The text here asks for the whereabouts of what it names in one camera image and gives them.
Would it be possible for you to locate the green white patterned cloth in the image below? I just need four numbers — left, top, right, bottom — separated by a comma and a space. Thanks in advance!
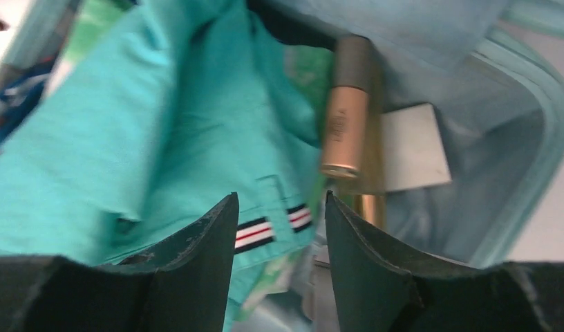
45, 1, 333, 321

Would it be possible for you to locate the gold cosmetic bottle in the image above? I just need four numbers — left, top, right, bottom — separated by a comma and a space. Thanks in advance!
354, 75, 386, 229

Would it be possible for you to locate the teal folded garment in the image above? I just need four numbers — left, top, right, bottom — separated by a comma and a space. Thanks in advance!
0, 1, 332, 331

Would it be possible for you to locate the light blue hard-shell suitcase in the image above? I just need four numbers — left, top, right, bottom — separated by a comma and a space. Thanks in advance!
0, 0, 564, 332

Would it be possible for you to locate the dark blue patterned clothing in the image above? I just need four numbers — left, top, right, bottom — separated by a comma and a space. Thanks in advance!
0, 57, 55, 145

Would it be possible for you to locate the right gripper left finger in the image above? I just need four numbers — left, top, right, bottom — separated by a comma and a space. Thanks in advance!
0, 194, 238, 331

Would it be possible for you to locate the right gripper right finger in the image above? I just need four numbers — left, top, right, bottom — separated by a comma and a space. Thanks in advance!
326, 193, 564, 331

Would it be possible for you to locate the white flat box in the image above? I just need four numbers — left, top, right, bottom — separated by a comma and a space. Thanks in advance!
381, 104, 452, 192

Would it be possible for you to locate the beige cosmetic tube grey cap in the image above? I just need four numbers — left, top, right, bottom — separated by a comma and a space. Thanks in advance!
321, 35, 373, 178

